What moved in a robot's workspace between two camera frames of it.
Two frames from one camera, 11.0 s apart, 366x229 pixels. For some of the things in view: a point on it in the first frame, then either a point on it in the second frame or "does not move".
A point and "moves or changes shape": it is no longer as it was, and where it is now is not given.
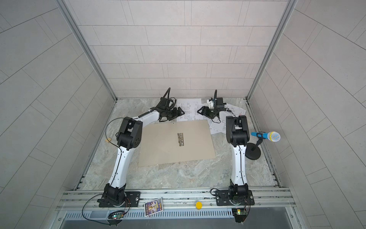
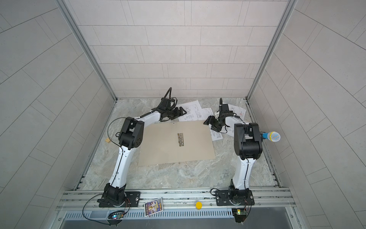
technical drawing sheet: (190, 107) moves or changes shape
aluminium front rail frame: (273, 204) does not move
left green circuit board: (116, 215) does not move
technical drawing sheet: (218, 124) moves or changes shape
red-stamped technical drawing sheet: (235, 110) does not move
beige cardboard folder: (166, 143) does not move
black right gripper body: (212, 113) → (217, 123)
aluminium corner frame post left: (64, 5) does not move
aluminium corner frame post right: (289, 8) does not move
